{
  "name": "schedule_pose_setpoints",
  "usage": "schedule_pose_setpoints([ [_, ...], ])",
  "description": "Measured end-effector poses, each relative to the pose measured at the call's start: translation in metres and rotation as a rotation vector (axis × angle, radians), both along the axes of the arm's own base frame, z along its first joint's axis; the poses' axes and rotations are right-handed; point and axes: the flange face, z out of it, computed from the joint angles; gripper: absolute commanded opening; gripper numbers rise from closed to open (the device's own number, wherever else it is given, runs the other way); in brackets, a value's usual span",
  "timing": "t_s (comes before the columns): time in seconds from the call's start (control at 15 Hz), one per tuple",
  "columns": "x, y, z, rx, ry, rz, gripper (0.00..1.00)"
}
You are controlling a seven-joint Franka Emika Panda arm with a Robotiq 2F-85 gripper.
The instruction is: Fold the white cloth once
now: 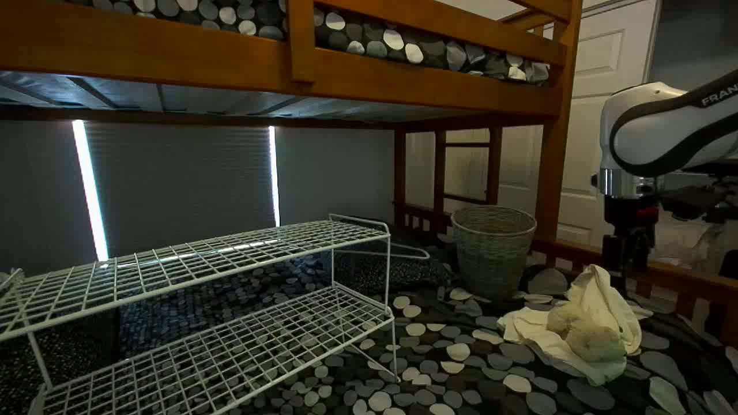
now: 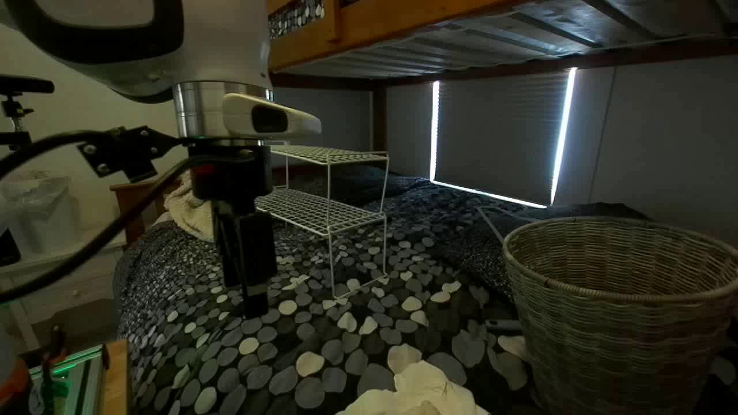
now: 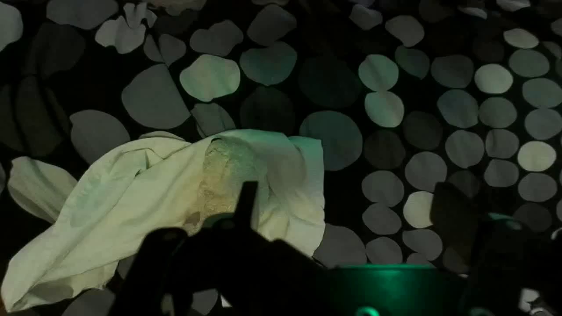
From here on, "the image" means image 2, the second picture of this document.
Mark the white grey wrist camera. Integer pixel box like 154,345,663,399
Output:
222,89,325,143

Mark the white cloth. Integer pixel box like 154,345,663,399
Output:
338,357,491,415

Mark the green lit device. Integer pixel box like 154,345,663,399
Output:
21,337,133,415

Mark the grey window blind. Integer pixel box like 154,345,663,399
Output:
427,66,580,211

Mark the crumpled beige cloth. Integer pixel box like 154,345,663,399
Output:
161,181,219,243

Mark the pebble pattern dark bedspread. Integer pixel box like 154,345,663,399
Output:
113,168,738,415

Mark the brown wooden stand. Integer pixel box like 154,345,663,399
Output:
108,173,194,249

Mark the white plastic bin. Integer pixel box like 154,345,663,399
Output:
0,173,82,259

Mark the black cable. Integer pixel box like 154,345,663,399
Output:
0,127,194,306

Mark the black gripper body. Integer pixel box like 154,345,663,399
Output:
187,140,277,232

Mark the black tripod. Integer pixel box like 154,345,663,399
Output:
0,74,59,151

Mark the white wire two-tier rack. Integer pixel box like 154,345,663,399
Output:
254,140,393,292

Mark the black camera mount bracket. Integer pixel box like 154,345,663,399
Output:
76,125,187,184

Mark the wooden bed frame beam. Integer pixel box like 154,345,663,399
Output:
265,0,738,86

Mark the woven wicker basket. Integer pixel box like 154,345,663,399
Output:
500,213,738,415

